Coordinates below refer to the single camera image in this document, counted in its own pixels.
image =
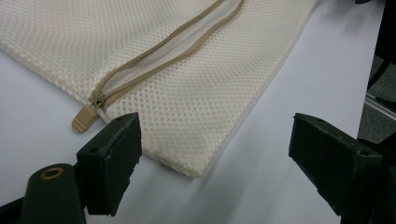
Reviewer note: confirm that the white table sheet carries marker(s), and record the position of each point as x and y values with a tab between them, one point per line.
280	155

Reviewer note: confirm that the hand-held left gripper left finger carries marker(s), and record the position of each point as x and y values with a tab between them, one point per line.
109	165

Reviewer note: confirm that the aluminium floor rail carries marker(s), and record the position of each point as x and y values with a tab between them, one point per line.
381	105

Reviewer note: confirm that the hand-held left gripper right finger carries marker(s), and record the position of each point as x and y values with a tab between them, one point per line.
339	165

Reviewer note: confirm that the cream mesh laundry bag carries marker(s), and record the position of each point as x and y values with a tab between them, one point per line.
193	105

